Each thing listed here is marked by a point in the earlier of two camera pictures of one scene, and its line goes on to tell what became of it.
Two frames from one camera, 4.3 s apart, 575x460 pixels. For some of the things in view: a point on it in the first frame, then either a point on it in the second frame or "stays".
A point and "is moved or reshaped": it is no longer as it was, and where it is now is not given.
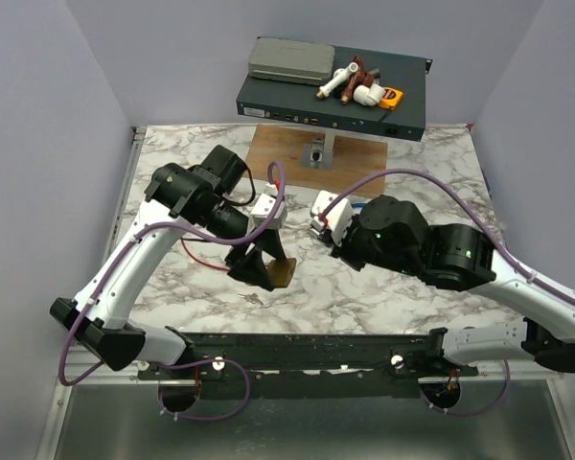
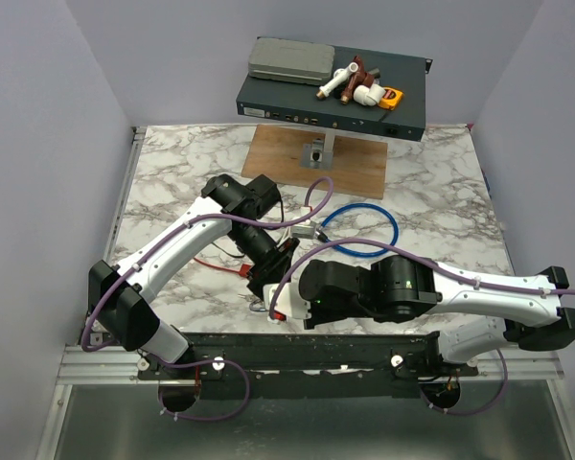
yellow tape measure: x=391 y=98 stays
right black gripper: x=341 y=250 to x=314 y=319
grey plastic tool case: x=291 y=60 stays
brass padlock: x=280 y=271 is moved or reshaped
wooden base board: x=353 y=157 stays
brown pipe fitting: x=356 y=80 stays
